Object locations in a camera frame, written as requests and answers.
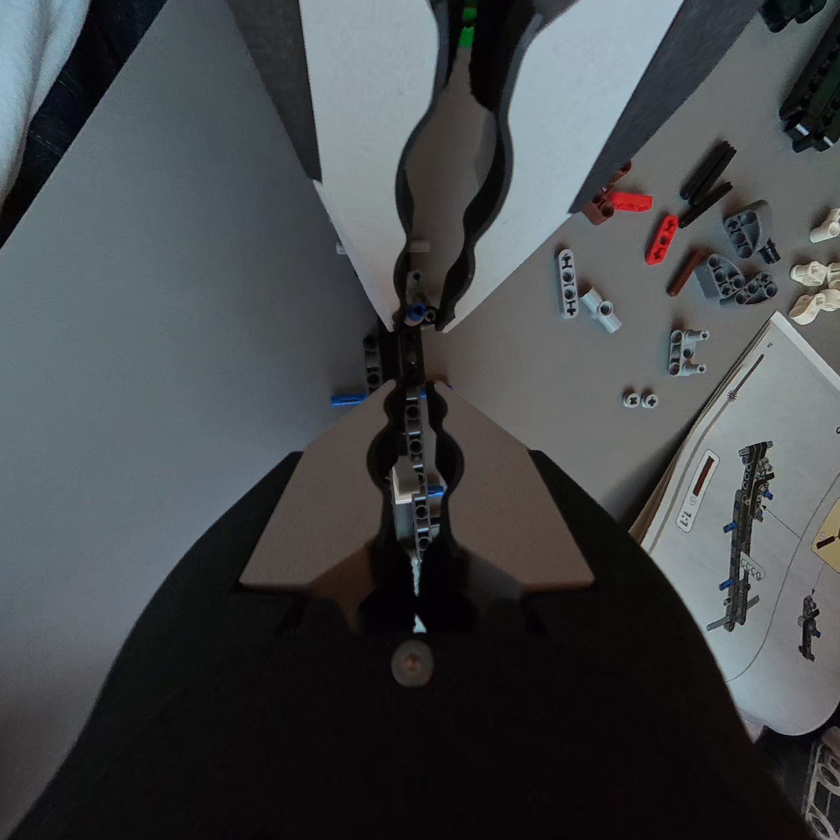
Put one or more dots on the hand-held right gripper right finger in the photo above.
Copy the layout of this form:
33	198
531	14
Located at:
518	525

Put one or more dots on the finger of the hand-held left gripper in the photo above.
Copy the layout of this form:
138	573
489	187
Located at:
577	98
367	98

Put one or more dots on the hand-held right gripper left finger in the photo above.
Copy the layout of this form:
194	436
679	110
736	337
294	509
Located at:
315	525

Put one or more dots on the black lego beam assembly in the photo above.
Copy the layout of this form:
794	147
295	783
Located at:
412	420

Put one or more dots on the brown lego connector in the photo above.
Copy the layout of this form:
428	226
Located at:
598	207

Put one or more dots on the short red lego axle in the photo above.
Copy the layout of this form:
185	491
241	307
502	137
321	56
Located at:
630	201

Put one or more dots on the green lego piece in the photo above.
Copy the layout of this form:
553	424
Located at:
467	29

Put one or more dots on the brown lego axle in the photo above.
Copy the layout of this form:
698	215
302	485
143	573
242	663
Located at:
687	272

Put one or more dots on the pile of dark lego beams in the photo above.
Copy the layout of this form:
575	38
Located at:
814	98

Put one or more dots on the small black lego piece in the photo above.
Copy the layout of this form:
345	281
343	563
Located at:
770	252

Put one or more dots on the cream lego connector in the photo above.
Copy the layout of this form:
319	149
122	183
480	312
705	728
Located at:
810	274
828	228
810	308

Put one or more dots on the open lego instruction booklet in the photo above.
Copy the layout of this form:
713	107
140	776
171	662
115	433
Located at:
774	656

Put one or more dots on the red thin liftarm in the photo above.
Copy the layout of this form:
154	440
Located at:
661	239

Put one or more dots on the light grey thin liftarm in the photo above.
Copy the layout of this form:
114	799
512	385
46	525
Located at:
568	283

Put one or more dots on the light grey tube connector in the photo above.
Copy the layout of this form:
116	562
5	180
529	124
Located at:
602	308

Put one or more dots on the dark grey curved panel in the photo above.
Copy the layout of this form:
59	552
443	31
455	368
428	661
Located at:
745	229
720	279
758	290

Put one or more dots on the light grey connector with pins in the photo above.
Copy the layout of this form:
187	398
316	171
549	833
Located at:
686	353

